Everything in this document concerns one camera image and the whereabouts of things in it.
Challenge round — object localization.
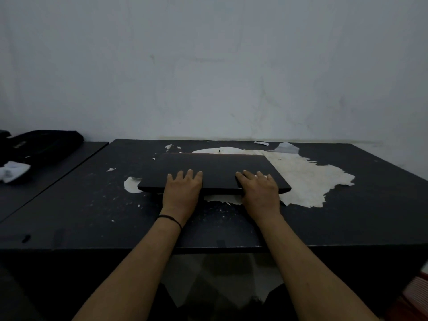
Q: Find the person's left hand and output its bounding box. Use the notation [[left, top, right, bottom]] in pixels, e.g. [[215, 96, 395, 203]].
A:
[[160, 169, 203, 225]]

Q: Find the person's right hand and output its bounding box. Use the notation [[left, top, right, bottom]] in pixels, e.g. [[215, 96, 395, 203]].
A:
[[235, 170, 283, 228]]

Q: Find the black laptop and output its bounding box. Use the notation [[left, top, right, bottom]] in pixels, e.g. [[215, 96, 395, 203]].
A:
[[138, 152, 292, 195]]

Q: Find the person's left forearm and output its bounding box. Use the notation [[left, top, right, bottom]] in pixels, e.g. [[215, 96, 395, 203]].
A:
[[72, 214, 183, 321]]

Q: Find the person's right forearm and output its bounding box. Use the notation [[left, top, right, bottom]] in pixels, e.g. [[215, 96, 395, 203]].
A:
[[257, 214, 382, 321]]

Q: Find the black wristband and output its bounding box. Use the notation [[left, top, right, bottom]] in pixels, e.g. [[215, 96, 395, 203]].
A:
[[156, 214, 183, 231]]

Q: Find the black bag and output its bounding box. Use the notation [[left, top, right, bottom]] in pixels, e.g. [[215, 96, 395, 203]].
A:
[[0, 130, 84, 168]]

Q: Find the white crumpled cloth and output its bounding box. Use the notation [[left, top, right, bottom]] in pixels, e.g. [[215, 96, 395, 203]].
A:
[[0, 160, 31, 184]]

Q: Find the red striped cloth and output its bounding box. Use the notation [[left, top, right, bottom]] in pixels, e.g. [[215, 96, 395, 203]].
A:
[[387, 262, 428, 321]]

